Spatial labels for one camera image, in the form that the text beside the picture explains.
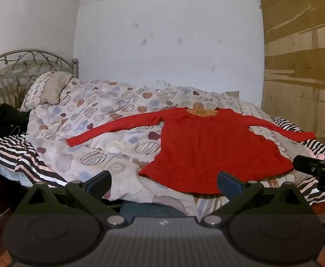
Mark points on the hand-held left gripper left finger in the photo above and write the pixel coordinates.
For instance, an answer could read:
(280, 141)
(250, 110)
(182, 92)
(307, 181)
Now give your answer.
(100, 183)

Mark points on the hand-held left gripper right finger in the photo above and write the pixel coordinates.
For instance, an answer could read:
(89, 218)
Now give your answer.
(229, 184)

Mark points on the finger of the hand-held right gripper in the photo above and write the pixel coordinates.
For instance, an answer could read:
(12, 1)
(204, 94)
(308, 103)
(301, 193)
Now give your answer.
(307, 164)

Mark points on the red long-sleeved dress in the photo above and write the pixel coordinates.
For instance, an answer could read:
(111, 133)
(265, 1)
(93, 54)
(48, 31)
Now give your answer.
(212, 144)

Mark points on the pile of black clothes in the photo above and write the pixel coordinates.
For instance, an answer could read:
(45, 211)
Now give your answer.
(4, 118)

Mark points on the circle-patterned quilt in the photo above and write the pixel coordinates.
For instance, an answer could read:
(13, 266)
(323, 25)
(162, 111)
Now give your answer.
(101, 122)

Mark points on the black and white striped sheet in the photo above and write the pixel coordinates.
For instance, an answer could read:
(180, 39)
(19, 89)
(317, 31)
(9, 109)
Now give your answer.
(20, 161)

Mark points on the plain beige pillow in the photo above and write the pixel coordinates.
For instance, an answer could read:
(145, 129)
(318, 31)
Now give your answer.
(232, 94)

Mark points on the brown plywood board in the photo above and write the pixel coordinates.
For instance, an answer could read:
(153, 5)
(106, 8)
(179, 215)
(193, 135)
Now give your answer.
(298, 61)

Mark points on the patterned beige pillow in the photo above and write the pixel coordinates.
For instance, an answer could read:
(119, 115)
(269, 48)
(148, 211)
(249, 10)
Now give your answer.
(47, 89)

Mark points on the metal scrollwork headboard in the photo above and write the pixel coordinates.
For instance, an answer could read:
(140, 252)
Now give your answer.
(9, 72)

